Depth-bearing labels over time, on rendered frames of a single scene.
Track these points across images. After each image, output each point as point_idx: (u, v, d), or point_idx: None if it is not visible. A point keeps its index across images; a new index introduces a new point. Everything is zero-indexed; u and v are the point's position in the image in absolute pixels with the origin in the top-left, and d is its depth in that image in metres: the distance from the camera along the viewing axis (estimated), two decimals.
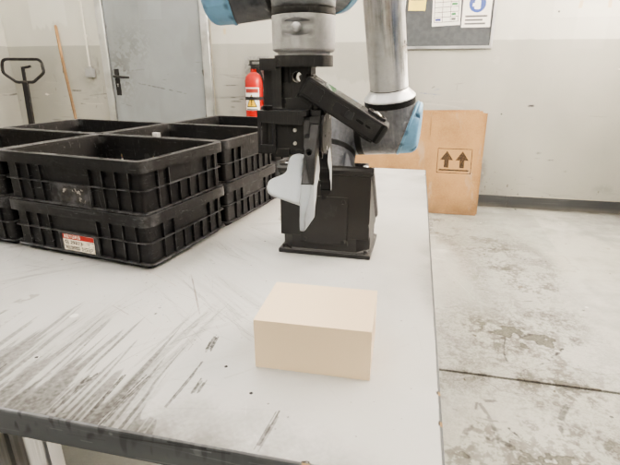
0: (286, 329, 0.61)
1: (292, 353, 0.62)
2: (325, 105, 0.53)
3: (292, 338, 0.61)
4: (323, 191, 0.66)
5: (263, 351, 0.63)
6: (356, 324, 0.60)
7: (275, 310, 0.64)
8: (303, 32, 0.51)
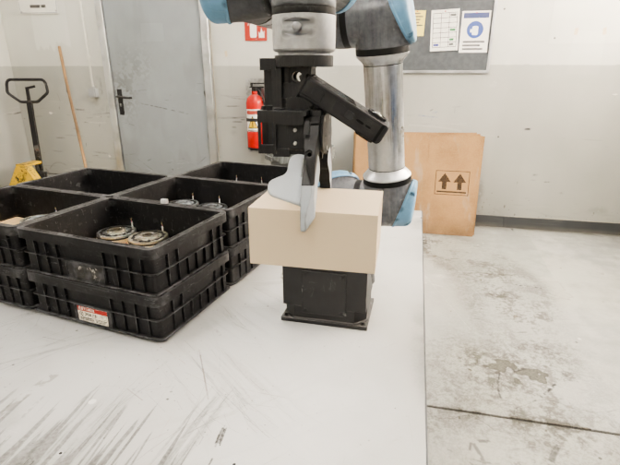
0: (283, 217, 0.56)
1: (290, 245, 0.57)
2: (325, 105, 0.53)
3: (290, 227, 0.56)
4: None
5: (259, 244, 0.58)
6: (361, 210, 0.55)
7: (272, 201, 0.59)
8: (303, 32, 0.51)
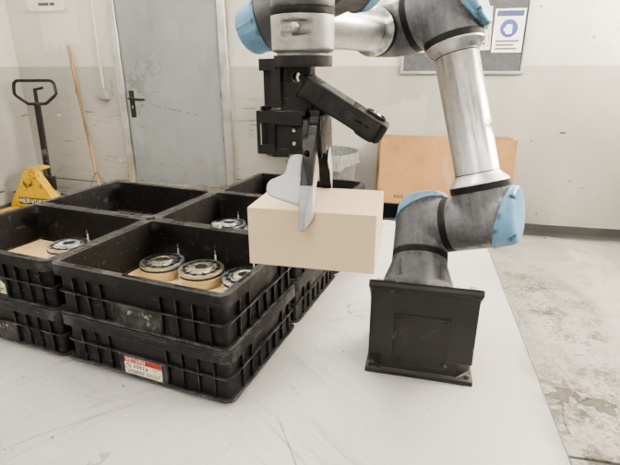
0: (282, 217, 0.56)
1: (289, 245, 0.57)
2: (324, 105, 0.53)
3: (289, 227, 0.56)
4: None
5: (258, 244, 0.58)
6: (360, 210, 0.55)
7: (271, 201, 0.59)
8: (301, 32, 0.51)
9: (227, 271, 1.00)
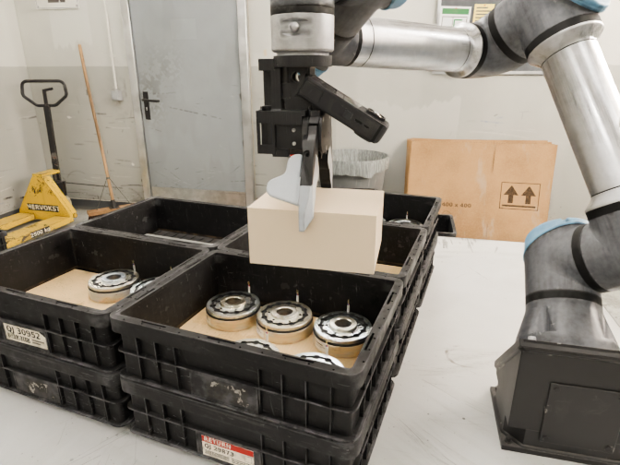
0: (282, 217, 0.56)
1: (289, 245, 0.57)
2: (323, 105, 0.53)
3: (289, 227, 0.56)
4: None
5: (258, 244, 0.58)
6: (360, 210, 0.55)
7: (271, 202, 0.59)
8: (301, 32, 0.51)
9: (318, 319, 0.81)
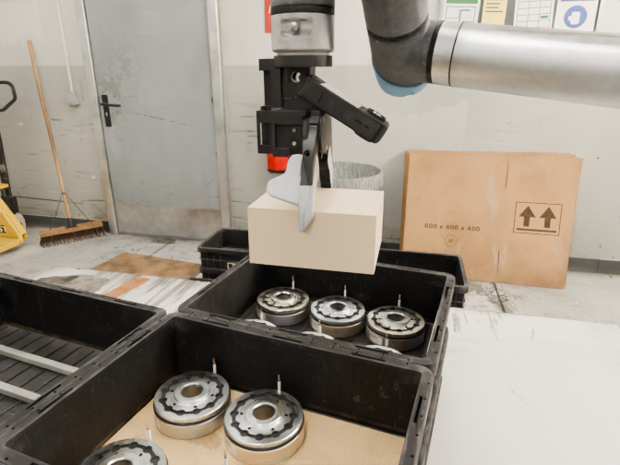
0: (282, 217, 0.56)
1: (289, 245, 0.57)
2: (324, 105, 0.53)
3: (289, 227, 0.56)
4: None
5: (258, 244, 0.58)
6: (360, 210, 0.55)
7: (271, 201, 0.59)
8: (301, 32, 0.51)
9: None
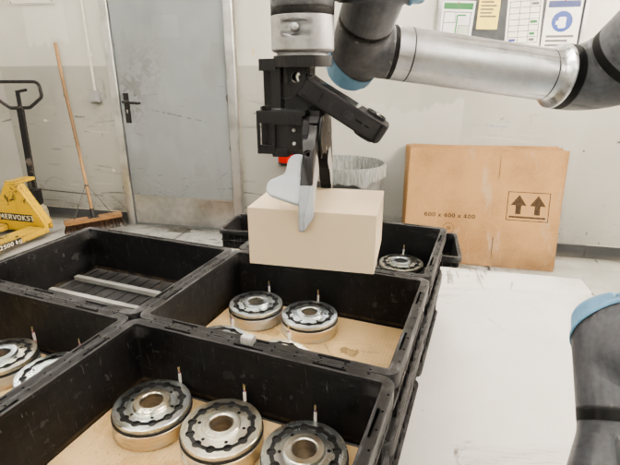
0: (282, 217, 0.56)
1: (289, 245, 0.57)
2: (324, 105, 0.53)
3: (289, 227, 0.56)
4: None
5: (258, 244, 0.58)
6: (360, 210, 0.55)
7: (271, 201, 0.59)
8: (301, 32, 0.51)
9: (269, 438, 0.55)
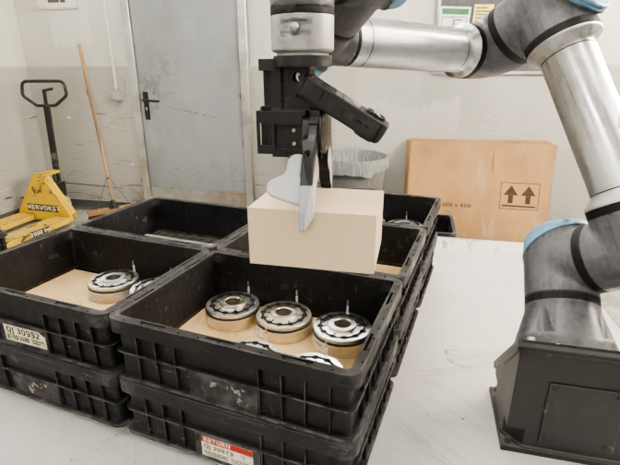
0: (282, 217, 0.56)
1: (289, 245, 0.57)
2: (323, 105, 0.53)
3: (289, 227, 0.56)
4: None
5: (258, 244, 0.58)
6: (360, 210, 0.55)
7: (271, 202, 0.59)
8: (301, 32, 0.51)
9: (317, 319, 0.81)
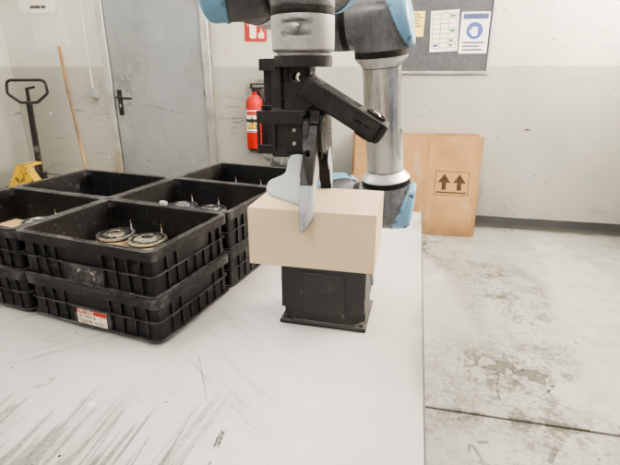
0: (282, 217, 0.56)
1: (289, 245, 0.57)
2: (324, 105, 0.53)
3: (289, 227, 0.56)
4: None
5: (258, 244, 0.58)
6: (360, 210, 0.55)
7: (271, 201, 0.59)
8: (301, 32, 0.51)
9: None
